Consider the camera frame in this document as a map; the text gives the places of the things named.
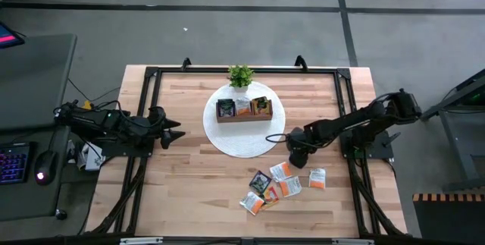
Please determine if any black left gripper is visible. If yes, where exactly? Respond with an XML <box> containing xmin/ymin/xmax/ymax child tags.
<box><xmin>147</xmin><ymin>105</ymin><xmax>186</xmax><ymax>150</ymax></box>

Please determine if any white orange tea packet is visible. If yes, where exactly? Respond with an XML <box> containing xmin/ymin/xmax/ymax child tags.
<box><xmin>239</xmin><ymin>190</ymin><xmax>266</xmax><ymax>216</ymax></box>
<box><xmin>235</xmin><ymin>96</ymin><xmax>252</xmax><ymax>116</ymax></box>
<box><xmin>269</xmin><ymin>161</ymin><xmax>293</xmax><ymax>183</ymax></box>
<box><xmin>279</xmin><ymin>176</ymin><xmax>303</xmax><ymax>199</ymax></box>
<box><xmin>308</xmin><ymin>167</ymin><xmax>327</xmax><ymax>190</ymax></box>

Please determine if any yellow orange tea packet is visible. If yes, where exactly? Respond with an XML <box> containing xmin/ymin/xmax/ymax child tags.
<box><xmin>250</xmin><ymin>96</ymin><xmax>272</xmax><ymax>116</ymax></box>
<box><xmin>261</xmin><ymin>186</ymin><xmax>280</xmax><ymax>210</ymax></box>

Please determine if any round white woven placemat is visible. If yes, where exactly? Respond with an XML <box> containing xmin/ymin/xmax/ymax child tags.
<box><xmin>202</xmin><ymin>81</ymin><xmax>286</xmax><ymax>159</ymax></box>

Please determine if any dark foil tea packet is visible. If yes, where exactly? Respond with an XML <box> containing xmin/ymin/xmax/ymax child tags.
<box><xmin>249</xmin><ymin>170</ymin><xmax>273</xmax><ymax>195</ymax></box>
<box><xmin>217</xmin><ymin>99</ymin><xmax>236</xmax><ymax>118</ymax></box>

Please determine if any wooden three-compartment box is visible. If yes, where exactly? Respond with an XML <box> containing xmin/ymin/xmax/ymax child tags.
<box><xmin>215</xmin><ymin>99</ymin><xmax>274</xmax><ymax>124</ymax></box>

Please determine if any white cardboard box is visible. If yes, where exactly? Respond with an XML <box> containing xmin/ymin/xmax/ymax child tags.
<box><xmin>77</xmin><ymin>141</ymin><xmax>107</xmax><ymax>172</ymax></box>

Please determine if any small green potted plant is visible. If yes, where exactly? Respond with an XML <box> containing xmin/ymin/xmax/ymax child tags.
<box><xmin>227</xmin><ymin>64</ymin><xmax>255</xmax><ymax>93</ymax></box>

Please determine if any black computer mouse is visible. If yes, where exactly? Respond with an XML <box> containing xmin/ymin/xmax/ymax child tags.
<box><xmin>33</xmin><ymin>149</ymin><xmax>58</xmax><ymax>187</ymax></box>

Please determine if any grey desk top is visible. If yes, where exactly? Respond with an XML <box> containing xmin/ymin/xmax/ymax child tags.
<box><xmin>0</xmin><ymin>34</ymin><xmax>77</xmax><ymax>131</ymax></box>

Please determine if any grey metal cart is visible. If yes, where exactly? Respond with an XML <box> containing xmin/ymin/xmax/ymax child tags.
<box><xmin>418</xmin><ymin>68</ymin><xmax>485</xmax><ymax>192</ymax></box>

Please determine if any backlit black keyboard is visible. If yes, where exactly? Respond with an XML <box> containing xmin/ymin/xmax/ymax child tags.
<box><xmin>0</xmin><ymin>141</ymin><xmax>33</xmax><ymax>186</ymax></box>

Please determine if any black case orange striped edge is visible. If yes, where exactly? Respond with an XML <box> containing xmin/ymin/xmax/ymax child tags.
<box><xmin>411</xmin><ymin>193</ymin><xmax>485</xmax><ymax>245</ymax></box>

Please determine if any tilted computer screen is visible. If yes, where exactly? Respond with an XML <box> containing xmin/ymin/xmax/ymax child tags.
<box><xmin>0</xmin><ymin>20</ymin><xmax>26</xmax><ymax>50</ymax></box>

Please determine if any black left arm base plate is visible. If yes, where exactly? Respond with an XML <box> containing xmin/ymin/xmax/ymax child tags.
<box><xmin>100</xmin><ymin>138</ymin><xmax>155</xmax><ymax>159</ymax></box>

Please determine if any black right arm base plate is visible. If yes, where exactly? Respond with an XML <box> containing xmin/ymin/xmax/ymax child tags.
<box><xmin>339</xmin><ymin>129</ymin><xmax>402</xmax><ymax>161</ymax></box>

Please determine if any silver metal bracket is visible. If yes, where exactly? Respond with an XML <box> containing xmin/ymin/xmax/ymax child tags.
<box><xmin>332</xmin><ymin>238</ymin><xmax>375</xmax><ymax>245</ymax></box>
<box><xmin>120</xmin><ymin>237</ymin><xmax>164</xmax><ymax>245</ymax></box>

